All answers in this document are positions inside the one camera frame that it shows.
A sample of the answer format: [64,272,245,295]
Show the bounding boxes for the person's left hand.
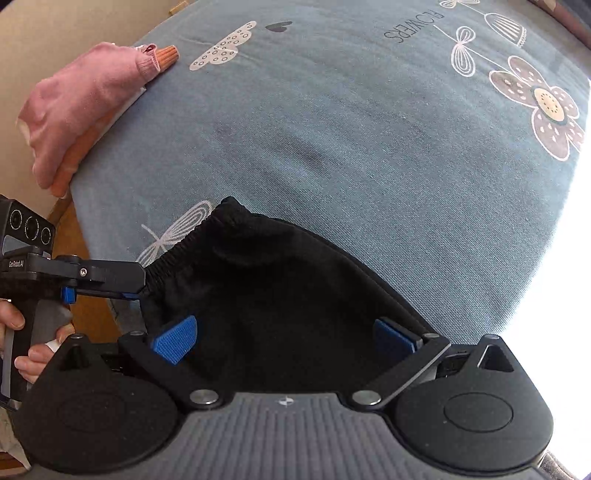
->
[0,302,75,383]

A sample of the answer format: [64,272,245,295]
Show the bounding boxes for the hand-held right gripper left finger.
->
[54,315,221,409]

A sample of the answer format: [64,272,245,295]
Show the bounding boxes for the black drawstring pants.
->
[139,196,444,398]

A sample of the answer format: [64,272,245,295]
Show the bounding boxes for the folded pink garment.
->
[16,42,160,190]

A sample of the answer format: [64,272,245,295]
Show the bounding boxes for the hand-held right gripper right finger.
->
[349,318,515,409]

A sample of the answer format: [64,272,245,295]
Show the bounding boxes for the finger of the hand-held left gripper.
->
[28,253,147,304]

